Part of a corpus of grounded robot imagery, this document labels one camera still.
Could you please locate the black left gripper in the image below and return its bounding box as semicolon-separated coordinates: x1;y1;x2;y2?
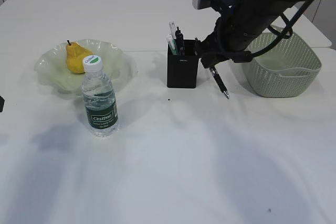
0;96;5;112

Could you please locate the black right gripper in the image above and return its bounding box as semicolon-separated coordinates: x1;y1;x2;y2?
194;16;252;69

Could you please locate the clear plastic ruler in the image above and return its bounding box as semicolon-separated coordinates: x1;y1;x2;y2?
169;22;177;39

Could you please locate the mint green utility knife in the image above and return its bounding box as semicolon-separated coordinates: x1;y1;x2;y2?
166;34;178;55

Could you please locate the yellow pear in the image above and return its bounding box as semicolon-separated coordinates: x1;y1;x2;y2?
66;40;92;74

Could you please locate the clear water bottle green label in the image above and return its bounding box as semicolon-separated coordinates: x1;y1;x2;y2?
81;55;118;137

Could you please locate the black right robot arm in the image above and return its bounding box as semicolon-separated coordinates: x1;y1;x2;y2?
193;0;314;68

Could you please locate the black square pen holder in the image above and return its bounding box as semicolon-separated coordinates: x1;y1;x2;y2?
166;39;199;89

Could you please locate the green woven plastic basket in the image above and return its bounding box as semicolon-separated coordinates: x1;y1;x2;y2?
242;33;322;98

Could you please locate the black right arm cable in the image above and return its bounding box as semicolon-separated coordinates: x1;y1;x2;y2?
215;0;336;63

